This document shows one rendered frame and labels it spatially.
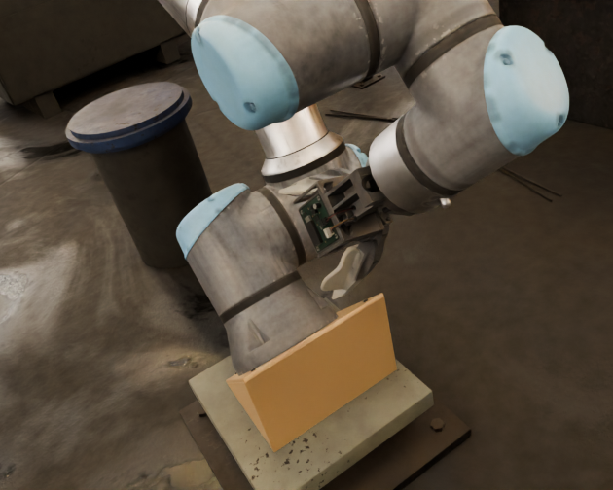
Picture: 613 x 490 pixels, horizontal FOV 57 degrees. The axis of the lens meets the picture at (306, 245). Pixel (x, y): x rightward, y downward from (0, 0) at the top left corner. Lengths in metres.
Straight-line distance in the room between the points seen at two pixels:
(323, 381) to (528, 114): 0.58
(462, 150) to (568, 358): 0.77
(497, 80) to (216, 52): 0.21
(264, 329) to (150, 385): 0.51
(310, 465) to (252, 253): 0.34
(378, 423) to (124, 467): 0.52
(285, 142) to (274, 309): 0.26
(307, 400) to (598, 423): 0.50
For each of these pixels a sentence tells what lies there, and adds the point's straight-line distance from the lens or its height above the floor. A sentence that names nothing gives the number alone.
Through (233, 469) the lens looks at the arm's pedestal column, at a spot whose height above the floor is 0.02.
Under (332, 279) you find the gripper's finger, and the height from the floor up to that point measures 0.47.
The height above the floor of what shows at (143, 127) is 0.42.
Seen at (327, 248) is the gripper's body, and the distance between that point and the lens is 0.61.
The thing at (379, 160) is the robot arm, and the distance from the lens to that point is 0.53.
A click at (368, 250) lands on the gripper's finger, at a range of 0.65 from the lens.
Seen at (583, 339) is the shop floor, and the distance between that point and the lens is 1.23.
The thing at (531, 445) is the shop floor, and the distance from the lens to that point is 1.07.
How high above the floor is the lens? 0.90
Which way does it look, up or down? 36 degrees down
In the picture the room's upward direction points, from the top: 15 degrees counter-clockwise
